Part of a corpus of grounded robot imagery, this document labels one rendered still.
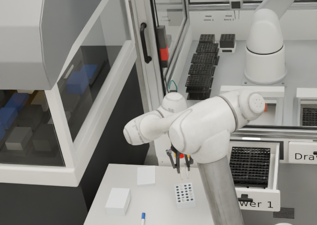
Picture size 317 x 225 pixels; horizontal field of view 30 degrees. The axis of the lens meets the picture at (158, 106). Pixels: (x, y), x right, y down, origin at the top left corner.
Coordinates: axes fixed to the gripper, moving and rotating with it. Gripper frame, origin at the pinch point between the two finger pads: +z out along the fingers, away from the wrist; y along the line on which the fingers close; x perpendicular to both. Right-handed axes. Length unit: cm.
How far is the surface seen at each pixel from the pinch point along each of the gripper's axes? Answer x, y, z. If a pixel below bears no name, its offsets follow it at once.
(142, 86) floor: 218, 12, 91
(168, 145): 24.7, -1.6, 2.9
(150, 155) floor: 127, 0, 91
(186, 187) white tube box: 2.1, 0.6, 11.4
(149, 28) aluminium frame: 26, -2, -60
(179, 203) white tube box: -7.2, -5.0, 11.2
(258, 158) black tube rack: -2.3, 34.5, 0.9
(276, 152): -0.4, 43.6, 1.5
